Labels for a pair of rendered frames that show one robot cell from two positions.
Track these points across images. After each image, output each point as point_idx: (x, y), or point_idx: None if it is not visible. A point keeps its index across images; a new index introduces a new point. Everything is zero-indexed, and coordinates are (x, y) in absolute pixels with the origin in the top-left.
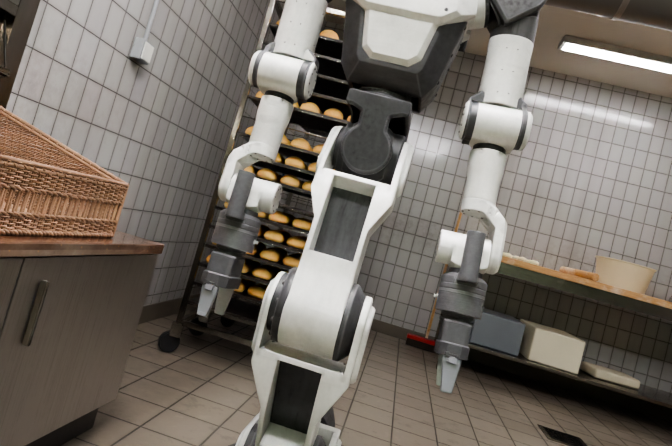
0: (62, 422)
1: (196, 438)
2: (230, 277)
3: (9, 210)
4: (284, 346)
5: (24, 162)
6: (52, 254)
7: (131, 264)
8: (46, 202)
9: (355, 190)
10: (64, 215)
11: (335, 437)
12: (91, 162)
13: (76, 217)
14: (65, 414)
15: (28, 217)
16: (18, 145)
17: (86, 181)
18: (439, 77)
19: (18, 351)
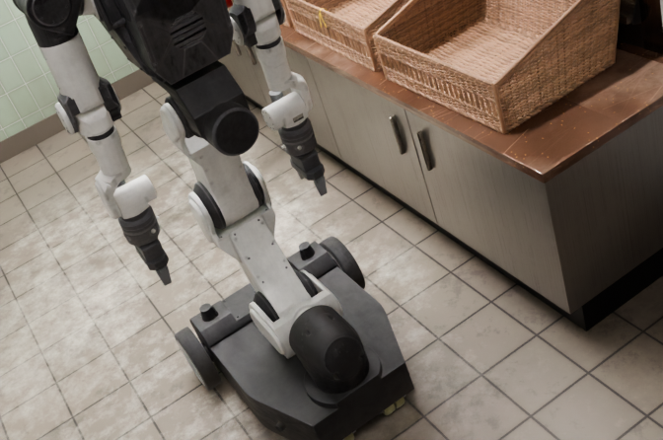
0: (504, 267)
1: (552, 421)
2: (290, 161)
3: (530, 78)
4: (257, 213)
5: (395, 45)
6: (415, 114)
7: (504, 169)
8: (424, 77)
9: None
10: (445, 92)
11: (266, 319)
12: (525, 51)
13: (454, 98)
14: (503, 262)
15: (416, 83)
16: (593, 14)
17: (444, 69)
18: (124, 54)
19: (433, 172)
